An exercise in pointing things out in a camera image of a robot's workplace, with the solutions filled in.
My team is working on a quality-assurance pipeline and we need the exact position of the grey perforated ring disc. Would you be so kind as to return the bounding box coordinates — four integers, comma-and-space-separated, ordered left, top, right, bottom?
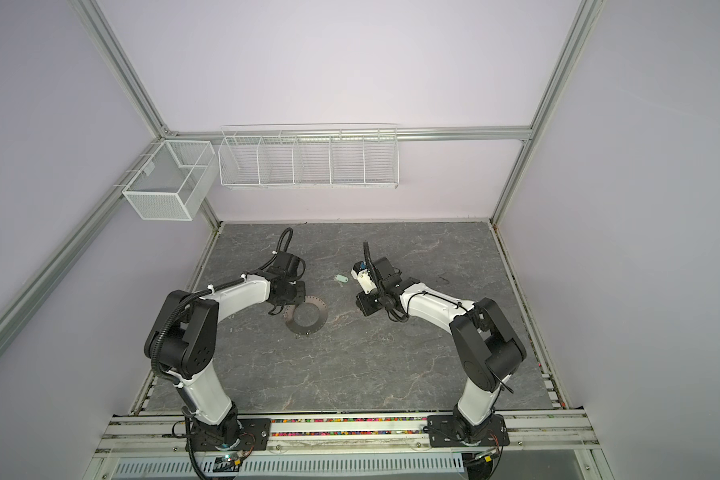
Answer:
283, 296, 328, 336

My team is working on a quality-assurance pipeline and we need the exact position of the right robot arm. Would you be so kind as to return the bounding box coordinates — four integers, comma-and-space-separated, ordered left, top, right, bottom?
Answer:
352, 241, 527, 449

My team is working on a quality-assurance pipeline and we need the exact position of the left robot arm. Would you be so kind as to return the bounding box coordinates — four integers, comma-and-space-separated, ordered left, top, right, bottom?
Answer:
144, 227, 306, 450

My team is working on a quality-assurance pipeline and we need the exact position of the white mesh box basket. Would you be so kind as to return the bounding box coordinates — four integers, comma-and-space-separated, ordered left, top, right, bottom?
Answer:
123, 140, 219, 221

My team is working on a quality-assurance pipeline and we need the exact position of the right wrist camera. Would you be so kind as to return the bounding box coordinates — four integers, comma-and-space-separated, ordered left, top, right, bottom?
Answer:
352, 261, 377, 294

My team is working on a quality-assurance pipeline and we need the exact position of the white wire shelf basket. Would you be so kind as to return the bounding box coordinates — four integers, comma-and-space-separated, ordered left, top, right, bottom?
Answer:
217, 123, 400, 189

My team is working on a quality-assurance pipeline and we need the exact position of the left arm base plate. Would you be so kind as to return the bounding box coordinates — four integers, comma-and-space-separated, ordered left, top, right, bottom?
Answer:
188, 417, 271, 452

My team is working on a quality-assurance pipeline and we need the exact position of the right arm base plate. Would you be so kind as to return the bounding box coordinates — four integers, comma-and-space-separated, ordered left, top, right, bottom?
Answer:
424, 413, 510, 448

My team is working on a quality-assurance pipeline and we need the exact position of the white vented cable duct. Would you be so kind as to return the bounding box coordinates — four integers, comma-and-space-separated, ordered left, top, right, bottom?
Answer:
110, 452, 466, 479

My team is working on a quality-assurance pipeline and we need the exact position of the aluminium frame profile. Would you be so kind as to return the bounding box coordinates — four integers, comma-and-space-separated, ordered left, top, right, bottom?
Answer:
0, 0, 604, 385

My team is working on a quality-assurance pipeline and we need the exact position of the aluminium mounting rail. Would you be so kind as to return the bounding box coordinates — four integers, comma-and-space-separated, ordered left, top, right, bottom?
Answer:
94, 410, 601, 458

